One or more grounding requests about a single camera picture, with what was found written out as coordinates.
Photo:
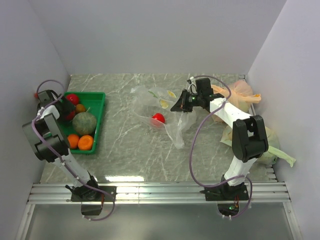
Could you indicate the orange tied plastic bag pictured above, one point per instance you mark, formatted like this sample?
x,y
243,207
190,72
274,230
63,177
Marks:
x,y
242,96

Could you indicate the orange fake tangerine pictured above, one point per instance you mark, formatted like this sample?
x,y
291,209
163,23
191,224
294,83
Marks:
x,y
73,140

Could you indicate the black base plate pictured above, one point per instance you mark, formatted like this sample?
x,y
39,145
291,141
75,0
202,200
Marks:
x,y
228,198
92,201

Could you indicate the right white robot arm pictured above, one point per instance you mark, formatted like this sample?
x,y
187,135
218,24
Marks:
x,y
249,139

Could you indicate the aluminium mounting rail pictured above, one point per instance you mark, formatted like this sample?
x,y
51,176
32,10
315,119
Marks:
x,y
155,193

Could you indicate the green tied plastic bag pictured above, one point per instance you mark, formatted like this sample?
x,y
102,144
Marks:
x,y
269,157

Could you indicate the green fake melon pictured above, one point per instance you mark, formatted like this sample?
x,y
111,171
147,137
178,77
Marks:
x,y
84,123

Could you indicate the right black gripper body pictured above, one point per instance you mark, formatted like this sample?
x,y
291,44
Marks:
x,y
194,101

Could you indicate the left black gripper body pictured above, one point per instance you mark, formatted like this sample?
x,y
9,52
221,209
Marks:
x,y
66,108

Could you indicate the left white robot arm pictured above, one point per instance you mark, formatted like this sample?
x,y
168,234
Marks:
x,y
49,143

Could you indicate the orange fake persimmon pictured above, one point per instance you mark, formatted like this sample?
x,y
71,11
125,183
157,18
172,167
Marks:
x,y
85,143

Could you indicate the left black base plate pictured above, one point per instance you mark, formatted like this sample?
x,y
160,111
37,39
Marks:
x,y
92,201

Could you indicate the clear lemon-print plastic bag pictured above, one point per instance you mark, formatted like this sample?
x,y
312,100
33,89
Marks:
x,y
149,101

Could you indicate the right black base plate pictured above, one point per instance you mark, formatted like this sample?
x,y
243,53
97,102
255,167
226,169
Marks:
x,y
228,198

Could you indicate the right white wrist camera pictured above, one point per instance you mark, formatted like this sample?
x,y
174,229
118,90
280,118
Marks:
x,y
192,88

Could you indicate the green plastic tray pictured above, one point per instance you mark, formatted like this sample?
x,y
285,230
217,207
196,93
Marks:
x,y
96,101

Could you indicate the small brown-orange fake fruit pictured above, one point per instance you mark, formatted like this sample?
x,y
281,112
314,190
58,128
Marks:
x,y
80,108

